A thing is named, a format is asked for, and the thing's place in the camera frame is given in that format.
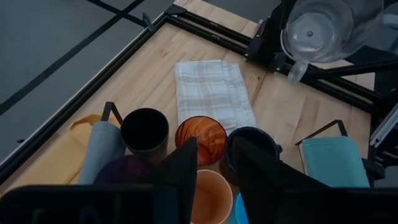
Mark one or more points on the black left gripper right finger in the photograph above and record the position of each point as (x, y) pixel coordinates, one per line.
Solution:
(258, 180)

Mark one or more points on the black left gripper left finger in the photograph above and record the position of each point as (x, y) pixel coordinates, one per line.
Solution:
(188, 174)

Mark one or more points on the blue plastic mug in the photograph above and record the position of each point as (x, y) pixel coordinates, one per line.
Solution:
(239, 211)

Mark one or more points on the peach plastic cup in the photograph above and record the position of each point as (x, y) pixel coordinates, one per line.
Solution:
(214, 199)

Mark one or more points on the orange translucent tumbler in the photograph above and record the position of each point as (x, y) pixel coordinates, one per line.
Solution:
(205, 137)

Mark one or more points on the purple translucent tumbler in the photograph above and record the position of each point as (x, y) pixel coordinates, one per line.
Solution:
(124, 171)

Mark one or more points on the clear plastic mug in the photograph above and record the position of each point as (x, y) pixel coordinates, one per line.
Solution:
(317, 31)

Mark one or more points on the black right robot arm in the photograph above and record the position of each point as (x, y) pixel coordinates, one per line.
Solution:
(267, 46)

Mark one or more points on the teal cloth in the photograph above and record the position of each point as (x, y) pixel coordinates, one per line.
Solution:
(332, 161)

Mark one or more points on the white plaid cloth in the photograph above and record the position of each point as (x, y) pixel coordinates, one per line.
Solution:
(211, 90)

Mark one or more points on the grey cloth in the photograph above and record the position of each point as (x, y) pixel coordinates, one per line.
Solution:
(99, 149)

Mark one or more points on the yellow cloth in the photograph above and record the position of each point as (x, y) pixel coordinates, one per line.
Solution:
(84, 130)

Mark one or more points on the wooden shelf with black frame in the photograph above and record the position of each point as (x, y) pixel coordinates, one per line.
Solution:
(290, 171)

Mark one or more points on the black table rail frame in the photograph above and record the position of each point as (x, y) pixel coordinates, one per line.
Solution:
(202, 29)

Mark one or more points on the black frame clamp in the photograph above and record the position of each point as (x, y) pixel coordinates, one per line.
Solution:
(148, 22)

